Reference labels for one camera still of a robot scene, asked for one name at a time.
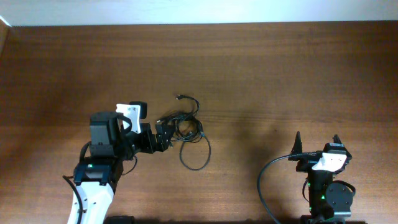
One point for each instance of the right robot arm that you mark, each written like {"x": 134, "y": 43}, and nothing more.
{"x": 329, "y": 200}

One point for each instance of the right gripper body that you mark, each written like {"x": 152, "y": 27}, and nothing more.
{"x": 306, "y": 165}

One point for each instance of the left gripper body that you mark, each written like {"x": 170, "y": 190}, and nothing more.
{"x": 143, "y": 142}

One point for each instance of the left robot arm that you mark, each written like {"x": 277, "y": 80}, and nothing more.
{"x": 100, "y": 164}

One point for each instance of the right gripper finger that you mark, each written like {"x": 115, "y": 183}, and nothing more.
{"x": 336, "y": 139}
{"x": 297, "y": 150}

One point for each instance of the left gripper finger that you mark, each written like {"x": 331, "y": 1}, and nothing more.
{"x": 163, "y": 141}
{"x": 164, "y": 129}

